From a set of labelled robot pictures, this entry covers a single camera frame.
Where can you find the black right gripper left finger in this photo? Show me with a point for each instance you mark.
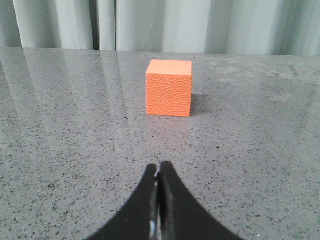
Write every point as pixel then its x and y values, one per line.
pixel 137 219

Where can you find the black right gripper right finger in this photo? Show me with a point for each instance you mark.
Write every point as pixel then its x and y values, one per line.
pixel 181 216

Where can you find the orange textured foam cube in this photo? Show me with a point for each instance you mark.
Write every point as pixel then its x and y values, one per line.
pixel 168 88

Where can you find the pale green curtain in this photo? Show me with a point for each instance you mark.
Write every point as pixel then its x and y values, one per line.
pixel 243 27

